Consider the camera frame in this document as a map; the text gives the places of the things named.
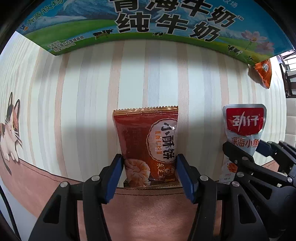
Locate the striped cat table cloth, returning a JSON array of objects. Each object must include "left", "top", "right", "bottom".
[{"left": 1, "top": 33, "right": 289, "bottom": 240}]

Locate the dark wooden chair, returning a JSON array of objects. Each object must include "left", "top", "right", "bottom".
[{"left": 276, "top": 50, "right": 295, "bottom": 98}]

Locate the orange chip bag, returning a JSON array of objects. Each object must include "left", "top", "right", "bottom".
[{"left": 253, "top": 59, "right": 272, "bottom": 89}]

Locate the red shrimp cracker packet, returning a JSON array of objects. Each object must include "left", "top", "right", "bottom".
[{"left": 113, "top": 106, "right": 179, "bottom": 188}]

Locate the red white fish snack packet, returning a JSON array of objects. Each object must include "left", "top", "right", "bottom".
[{"left": 218, "top": 103, "right": 268, "bottom": 185}]

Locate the white quilted chair right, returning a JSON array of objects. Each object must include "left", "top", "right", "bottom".
[{"left": 285, "top": 98, "right": 296, "bottom": 147}]

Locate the cardboard milk box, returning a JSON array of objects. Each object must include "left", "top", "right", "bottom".
[{"left": 17, "top": 1, "right": 293, "bottom": 64}]

